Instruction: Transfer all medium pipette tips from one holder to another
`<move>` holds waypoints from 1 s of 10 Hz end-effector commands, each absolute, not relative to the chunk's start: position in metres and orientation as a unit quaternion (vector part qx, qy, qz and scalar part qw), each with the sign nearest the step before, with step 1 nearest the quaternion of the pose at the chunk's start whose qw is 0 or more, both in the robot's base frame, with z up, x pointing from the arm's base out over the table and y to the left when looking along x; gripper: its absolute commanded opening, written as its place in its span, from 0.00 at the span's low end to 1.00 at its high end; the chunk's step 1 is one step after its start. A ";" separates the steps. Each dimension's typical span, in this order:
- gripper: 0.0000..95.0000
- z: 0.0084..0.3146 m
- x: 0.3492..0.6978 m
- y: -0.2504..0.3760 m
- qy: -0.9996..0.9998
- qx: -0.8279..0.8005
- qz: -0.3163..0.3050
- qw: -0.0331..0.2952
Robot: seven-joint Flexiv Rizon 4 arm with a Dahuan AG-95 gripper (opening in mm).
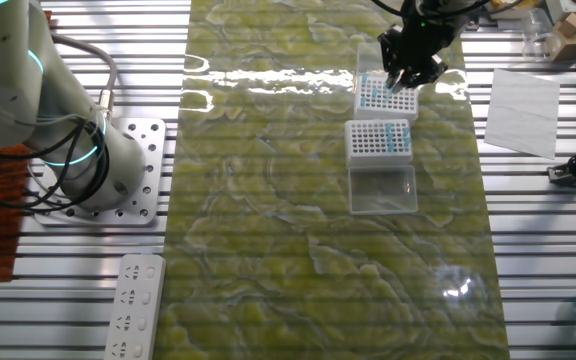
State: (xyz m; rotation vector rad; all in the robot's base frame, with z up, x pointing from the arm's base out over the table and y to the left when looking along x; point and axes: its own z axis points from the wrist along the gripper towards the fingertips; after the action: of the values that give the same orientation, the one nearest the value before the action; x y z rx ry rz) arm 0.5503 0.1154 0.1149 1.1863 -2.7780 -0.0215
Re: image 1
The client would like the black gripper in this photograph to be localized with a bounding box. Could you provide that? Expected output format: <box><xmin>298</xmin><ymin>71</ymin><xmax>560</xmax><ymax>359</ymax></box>
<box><xmin>377</xmin><ymin>0</ymin><xmax>470</xmax><ymax>92</ymax></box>

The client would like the far white pipette tip box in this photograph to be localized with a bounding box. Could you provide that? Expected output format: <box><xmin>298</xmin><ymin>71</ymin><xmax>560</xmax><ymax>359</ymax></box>
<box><xmin>352</xmin><ymin>41</ymin><xmax>420</xmax><ymax>121</ymax></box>

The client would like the white tip rack clear lid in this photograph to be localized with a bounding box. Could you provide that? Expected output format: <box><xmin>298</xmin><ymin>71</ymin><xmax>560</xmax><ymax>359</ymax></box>
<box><xmin>343</xmin><ymin>118</ymin><xmax>419</xmax><ymax>216</ymax></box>

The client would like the yellow box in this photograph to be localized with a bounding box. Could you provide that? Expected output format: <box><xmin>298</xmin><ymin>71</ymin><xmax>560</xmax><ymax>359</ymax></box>
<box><xmin>485</xmin><ymin>0</ymin><xmax>539</xmax><ymax>21</ymax></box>

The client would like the white paper sheet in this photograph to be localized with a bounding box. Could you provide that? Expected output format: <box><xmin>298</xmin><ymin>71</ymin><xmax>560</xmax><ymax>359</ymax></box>
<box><xmin>482</xmin><ymin>68</ymin><xmax>562</xmax><ymax>161</ymax></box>

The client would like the clear plastic cup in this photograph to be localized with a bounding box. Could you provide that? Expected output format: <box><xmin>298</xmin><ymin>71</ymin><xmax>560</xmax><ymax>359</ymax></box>
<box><xmin>520</xmin><ymin>7</ymin><xmax>563</xmax><ymax>62</ymax></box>

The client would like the small cardboard box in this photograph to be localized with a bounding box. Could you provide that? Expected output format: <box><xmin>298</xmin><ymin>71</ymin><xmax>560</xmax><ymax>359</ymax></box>
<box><xmin>550</xmin><ymin>12</ymin><xmax>576</xmax><ymax>64</ymax></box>

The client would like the white box device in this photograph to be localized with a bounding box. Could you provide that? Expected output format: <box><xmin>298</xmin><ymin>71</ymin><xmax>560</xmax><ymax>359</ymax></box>
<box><xmin>545</xmin><ymin>0</ymin><xmax>576</xmax><ymax>24</ymax></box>

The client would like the green marble pattern mat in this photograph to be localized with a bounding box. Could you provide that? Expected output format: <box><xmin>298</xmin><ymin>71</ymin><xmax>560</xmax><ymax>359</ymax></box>
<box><xmin>152</xmin><ymin>0</ymin><xmax>512</xmax><ymax>360</ymax></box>

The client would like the white power strip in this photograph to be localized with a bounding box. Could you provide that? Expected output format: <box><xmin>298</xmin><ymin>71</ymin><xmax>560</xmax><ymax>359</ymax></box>
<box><xmin>102</xmin><ymin>253</ymin><xmax>168</xmax><ymax>360</ymax></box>

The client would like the black cable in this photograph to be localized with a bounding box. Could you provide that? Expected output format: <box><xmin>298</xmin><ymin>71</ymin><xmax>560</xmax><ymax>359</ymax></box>
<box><xmin>370</xmin><ymin>0</ymin><xmax>524</xmax><ymax>19</ymax></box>
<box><xmin>0</xmin><ymin>114</ymin><xmax>112</xmax><ymax>214</ymax></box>

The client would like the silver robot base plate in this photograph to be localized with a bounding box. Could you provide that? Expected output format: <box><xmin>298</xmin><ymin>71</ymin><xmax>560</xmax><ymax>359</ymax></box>
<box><xmin>32</xmin><ymin>117</ymin><xmax>168</xmax><ymax>228</ymax></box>

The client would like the thick grey cable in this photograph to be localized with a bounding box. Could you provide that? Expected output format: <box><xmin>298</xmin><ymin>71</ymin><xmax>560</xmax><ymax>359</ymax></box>
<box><xmin>50</xmin><ymin>32</ymin><xmax>119</xmax><ymax>122</ymax></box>

